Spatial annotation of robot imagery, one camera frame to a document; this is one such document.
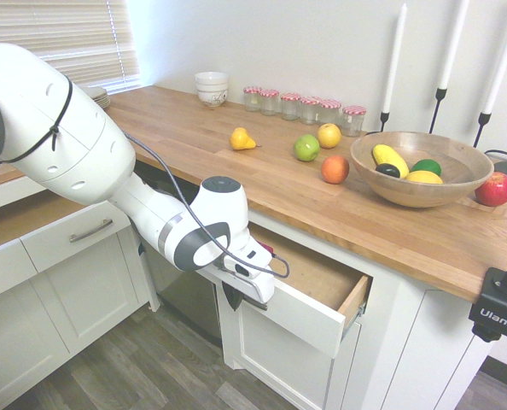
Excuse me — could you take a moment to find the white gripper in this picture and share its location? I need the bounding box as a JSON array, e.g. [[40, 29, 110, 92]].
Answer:
[[206, 257, 276, 310]]

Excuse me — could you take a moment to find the white drawer wooden inside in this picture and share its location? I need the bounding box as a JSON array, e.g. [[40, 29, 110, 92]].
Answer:
[[217, 224, 374, 360]]

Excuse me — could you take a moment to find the stainless steel dishwasher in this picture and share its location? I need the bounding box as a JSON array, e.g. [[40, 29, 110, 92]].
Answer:
[[136, 160, 224, 349]]

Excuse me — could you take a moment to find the white panelled cabinet door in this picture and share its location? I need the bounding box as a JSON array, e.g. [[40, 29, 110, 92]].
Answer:
[[219, 294, 335, 407]]

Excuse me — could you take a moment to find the yellow pear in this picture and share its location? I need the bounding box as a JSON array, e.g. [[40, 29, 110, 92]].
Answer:
[[230, 126, 259, 151]]

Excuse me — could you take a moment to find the orange fruit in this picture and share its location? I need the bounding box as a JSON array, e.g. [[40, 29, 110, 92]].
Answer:
[[320, 155, 351, 185]]

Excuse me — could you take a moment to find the green apple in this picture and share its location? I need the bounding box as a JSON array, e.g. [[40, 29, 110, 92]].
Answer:
[[294, 134, 322, 163]]

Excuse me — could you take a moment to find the white side cabinet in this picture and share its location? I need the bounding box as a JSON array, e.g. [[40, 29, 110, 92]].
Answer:
[[0, 173, 160, 407]]

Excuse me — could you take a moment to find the yellow apple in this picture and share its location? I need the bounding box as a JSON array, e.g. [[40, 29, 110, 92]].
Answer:
[[317, 123, 343, 149]]

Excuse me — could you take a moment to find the glass jar red gingham lid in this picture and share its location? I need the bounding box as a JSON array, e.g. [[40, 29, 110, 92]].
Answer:
[[280, 92, 302, 121], [242, 86, 263, 114], [341, 105, 368, 138], [300, 97, 322, 126], [259, 89, 281, 117], [319, 98, 342, 127]]

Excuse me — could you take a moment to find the white bowl gold pattern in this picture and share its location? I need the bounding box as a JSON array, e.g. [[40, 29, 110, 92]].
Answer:
[[195, 83, 230, 108]]

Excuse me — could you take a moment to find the black avocado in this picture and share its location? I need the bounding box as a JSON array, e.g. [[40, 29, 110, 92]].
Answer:
[[375, 163, 402, 179]]

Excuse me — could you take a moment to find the large wooden bowl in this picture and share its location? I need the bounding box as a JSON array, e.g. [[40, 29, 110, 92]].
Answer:
[[349, 131, 495, 209]]

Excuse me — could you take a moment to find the white kitchen island cabinet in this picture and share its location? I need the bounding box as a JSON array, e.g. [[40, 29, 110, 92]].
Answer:
[[213, 204, 493, 410]]

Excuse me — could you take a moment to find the yellow banana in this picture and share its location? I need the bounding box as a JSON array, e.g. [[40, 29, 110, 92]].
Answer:
[[371, 143, 410, 179]]

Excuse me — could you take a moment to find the white ceramic bowl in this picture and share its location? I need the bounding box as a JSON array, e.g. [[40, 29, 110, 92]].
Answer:
[[194, 71, 230, 93]]

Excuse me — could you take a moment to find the yellow lemon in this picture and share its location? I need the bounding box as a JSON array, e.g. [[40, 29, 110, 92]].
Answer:
[[405, 170, 444, 185]]

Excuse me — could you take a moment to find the green lime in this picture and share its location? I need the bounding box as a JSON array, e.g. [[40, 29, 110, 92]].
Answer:
[[410, 159, 444, 177]]

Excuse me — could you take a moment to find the white plate stack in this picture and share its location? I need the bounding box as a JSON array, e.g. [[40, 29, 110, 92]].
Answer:
[[84, 86, 111, 108]]

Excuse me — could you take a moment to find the black Ulanzi clamp stand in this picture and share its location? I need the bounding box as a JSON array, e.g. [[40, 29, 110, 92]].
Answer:
[[468, 241, 507, 343]]

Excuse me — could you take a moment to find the red apple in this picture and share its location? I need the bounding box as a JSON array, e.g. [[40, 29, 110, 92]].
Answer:
[[475, 171, 507, 208]]

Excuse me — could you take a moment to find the tall black candle holder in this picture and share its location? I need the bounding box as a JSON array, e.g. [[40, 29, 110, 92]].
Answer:
[[428, 87, 448, 134]]

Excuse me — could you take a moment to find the medium black candle holder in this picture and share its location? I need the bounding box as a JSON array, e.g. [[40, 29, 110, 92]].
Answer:
[[473, 111, 492, 149]]

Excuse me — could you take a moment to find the white window blind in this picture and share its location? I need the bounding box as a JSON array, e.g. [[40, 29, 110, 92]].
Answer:
[[0, 0, 143, 96]]

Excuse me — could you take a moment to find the wrist camera with red cap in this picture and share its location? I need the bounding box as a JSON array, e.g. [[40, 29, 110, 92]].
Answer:
[[247, 241, 279, 262]]

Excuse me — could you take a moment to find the dark wrist camera cable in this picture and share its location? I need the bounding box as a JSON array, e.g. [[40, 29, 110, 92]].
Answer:
[[123, 131, 291, 280]]

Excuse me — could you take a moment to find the brushed metal drawer handle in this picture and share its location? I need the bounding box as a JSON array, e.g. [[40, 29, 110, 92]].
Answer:
[[68, 219, 114, 244]]

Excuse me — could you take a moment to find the black cable tie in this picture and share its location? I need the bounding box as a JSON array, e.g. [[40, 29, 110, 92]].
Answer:
[[0, 75, 74, 173]]

